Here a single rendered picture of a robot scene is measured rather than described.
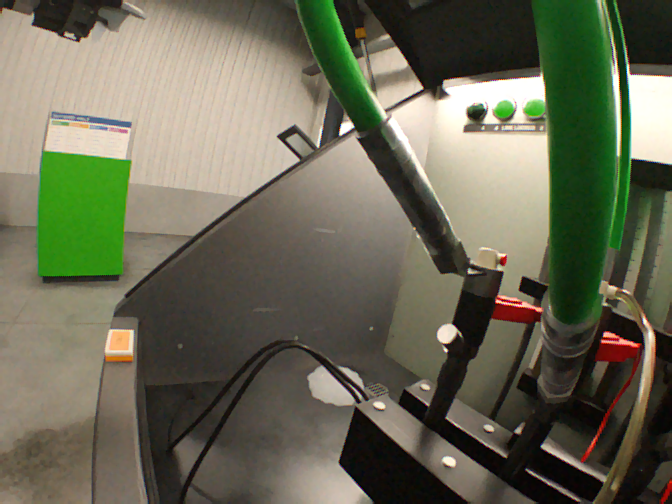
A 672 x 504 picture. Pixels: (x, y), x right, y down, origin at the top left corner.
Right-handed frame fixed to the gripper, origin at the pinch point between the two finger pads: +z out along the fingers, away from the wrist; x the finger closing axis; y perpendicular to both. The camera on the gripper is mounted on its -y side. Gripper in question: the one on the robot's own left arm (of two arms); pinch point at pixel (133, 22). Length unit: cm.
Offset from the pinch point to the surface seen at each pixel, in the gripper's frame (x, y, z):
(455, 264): 66, 25, -4
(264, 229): 40, 32, 13
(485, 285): 69, 26, 0
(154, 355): 35, 53, 0
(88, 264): -230, 158, 84
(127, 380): 45, 45, -10
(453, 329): 68, 29, -2
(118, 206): -229, 96, 113
